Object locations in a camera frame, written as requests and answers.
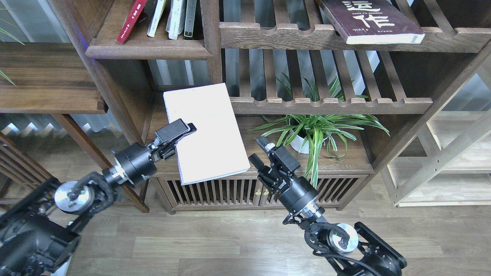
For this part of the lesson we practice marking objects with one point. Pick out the cream spine upright book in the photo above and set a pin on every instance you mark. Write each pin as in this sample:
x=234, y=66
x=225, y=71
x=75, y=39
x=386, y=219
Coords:
x=159, y=7

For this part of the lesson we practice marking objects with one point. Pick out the dark wooden bookshelf unit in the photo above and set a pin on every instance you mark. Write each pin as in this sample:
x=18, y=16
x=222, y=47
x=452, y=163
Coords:
x=406, y=82

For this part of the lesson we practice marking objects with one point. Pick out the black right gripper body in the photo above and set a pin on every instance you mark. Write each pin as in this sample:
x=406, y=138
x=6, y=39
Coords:
x=295, y=193

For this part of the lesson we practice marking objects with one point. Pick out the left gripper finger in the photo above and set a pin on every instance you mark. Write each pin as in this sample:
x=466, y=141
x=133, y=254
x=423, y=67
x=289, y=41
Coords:
x=188, y=129

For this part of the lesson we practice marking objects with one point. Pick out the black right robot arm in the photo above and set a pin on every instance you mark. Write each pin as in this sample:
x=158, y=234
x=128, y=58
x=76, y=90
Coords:
x=350, y=250

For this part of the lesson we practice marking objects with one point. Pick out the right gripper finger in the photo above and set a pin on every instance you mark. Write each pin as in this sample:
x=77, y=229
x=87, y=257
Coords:
x=265, y=144
x=257, y=162

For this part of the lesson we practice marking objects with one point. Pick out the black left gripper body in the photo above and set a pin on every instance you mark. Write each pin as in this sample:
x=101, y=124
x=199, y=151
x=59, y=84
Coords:
x=135, y=164

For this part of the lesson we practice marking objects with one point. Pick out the green spider plant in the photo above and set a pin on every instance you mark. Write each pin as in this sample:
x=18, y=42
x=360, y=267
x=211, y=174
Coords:
x=319, y=130

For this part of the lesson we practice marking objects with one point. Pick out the red paperback book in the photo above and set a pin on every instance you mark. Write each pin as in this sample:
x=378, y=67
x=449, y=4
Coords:
x=136, y=15

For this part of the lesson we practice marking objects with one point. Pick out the black spine upright book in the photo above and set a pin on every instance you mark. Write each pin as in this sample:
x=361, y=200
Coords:
x=188, y=31

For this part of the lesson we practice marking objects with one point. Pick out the white plant pot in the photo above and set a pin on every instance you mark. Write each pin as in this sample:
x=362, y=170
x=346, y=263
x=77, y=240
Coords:
x=297, y=143

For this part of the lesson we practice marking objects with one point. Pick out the dark slatted wooden rack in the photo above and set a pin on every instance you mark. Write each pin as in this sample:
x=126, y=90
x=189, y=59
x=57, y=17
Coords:
x=19, y=169

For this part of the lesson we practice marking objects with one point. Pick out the white lavender paperback book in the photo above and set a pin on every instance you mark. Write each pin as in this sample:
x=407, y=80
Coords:
x=216, y=148

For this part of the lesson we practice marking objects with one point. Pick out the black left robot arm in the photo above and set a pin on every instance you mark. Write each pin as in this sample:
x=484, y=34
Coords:
x=42, y=231

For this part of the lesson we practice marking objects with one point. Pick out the dark wooden side table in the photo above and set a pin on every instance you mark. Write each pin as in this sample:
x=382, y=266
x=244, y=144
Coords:
x=68, y=109

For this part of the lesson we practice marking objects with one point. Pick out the light wooden shelf frame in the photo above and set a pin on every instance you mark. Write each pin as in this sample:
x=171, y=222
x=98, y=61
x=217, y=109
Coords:
x=448, y=161

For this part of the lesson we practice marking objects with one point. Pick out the dark maroon book chinese title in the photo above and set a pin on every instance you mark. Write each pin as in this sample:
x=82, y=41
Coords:
x=370, y=22

